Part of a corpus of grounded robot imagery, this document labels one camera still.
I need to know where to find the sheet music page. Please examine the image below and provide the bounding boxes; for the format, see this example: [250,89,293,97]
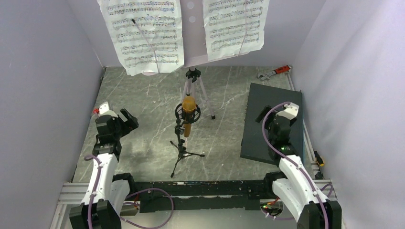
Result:
[203,0,270,62]
[98,0,184,76]

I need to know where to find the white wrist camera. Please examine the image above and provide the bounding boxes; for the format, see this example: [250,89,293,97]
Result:
[277,103,299,120]
[92,102,118,117]

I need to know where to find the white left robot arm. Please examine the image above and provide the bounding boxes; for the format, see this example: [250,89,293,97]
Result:
[69,104,139,229]

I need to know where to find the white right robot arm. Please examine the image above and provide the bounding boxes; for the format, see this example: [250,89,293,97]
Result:
[256,102,342,229]

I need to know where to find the yellow-handled screwdriver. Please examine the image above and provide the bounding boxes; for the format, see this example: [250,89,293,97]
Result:
[314,150,324,167]

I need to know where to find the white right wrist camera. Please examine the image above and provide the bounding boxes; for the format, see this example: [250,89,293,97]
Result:
[277,103,299,120]

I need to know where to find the gold microphone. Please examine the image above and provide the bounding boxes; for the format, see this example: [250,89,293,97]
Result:
[181,96,197,138]

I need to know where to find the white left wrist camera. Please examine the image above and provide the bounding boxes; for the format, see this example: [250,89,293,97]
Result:
[92,102,118,117]

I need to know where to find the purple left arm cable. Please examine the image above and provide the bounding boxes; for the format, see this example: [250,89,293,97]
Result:
[84,154,174,229]

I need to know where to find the lilac perforated music stand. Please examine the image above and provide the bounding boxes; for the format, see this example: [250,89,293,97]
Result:
[140,0,266,120]

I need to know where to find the black microphone shock-mount stand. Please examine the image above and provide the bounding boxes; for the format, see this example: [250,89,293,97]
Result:
[170,104,205,178]

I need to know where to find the red-handled adjustable wrench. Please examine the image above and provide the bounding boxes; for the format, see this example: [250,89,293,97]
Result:
[257,65,292,81]

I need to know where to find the dark rectangular equipment case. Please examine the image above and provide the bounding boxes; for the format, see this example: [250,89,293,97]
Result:
[240,83,305,166]

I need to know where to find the aluminium frame rails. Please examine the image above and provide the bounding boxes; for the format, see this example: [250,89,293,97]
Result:
[52,83,343,229]

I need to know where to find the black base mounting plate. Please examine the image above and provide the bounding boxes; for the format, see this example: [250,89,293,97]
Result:
[120,180,294,213]

